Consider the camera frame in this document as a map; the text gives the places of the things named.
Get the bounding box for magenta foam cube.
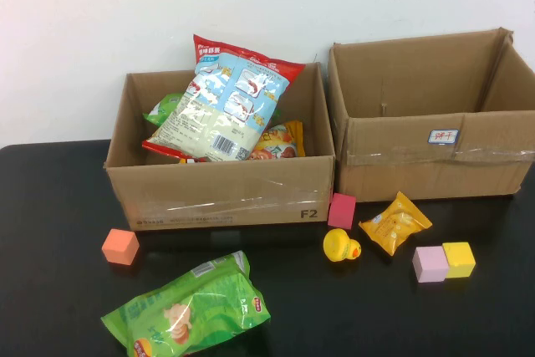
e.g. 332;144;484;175
327;192;357;231

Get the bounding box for large green potato chips bag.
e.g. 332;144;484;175
100;250;272;357

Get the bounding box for yellow foam cube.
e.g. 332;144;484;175
441;242;477;279

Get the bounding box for cardboard box with label sticker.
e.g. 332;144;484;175
327;27;535;203

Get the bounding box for orange foam cube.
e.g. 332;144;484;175
101;228;140;267

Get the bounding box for cardboard box with F2 print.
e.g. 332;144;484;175
103;62;337;232

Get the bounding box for orange snack bag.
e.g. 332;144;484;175
248;120;306;161

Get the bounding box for yellow rubber duck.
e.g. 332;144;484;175
322;227;363;264

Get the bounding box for white blue label sticker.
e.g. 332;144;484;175
426;128;461;145

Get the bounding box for small green snack bag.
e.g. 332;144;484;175
142;93;185;127

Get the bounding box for red blue shrimp chips bag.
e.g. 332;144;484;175
141;33;306;164

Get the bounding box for small yellow biscuit packet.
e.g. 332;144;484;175
358;191;434;257

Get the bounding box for pink foam cube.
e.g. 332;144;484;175
411;246;451;284

